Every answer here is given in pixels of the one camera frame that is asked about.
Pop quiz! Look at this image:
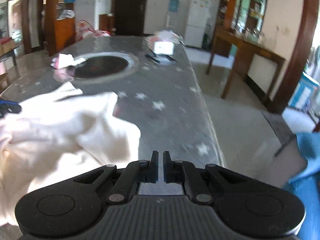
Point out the cream white garment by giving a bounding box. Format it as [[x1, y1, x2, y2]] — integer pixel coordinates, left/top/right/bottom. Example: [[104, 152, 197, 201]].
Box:
[[1, 82, 141, 226]]

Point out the round black induction cooktop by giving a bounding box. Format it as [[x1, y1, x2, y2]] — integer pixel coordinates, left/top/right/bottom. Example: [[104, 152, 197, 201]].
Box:
[[73, 56, 129, 79]]

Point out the polka dot play tent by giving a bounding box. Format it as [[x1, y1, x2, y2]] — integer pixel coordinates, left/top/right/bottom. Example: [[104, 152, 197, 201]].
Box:
[[75, 20, 111, 42]]

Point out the wooden shelf cabinet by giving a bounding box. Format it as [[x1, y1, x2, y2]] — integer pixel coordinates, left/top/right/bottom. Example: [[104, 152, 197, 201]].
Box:
[[37, 0, 75, 56]]

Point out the tissue box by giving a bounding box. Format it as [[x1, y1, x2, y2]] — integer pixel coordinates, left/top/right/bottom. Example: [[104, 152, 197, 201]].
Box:
[[145, 30, 181, 55]]

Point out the wooden console table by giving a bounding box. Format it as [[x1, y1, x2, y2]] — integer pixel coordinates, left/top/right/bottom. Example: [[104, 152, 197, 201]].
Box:
[[206, 28, 286, 106]]

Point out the water dispenser with bottle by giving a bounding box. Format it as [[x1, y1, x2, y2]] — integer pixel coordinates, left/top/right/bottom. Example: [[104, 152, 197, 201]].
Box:
[[165, 0, 180, 32]]

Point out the dark wooden door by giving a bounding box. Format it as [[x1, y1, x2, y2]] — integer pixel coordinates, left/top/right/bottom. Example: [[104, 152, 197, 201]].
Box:
[[112, 0, 147, 36]]

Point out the white refrigerator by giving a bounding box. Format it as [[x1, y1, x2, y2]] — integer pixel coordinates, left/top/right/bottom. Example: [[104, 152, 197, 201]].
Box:
[[183, 0, 210, 48]]

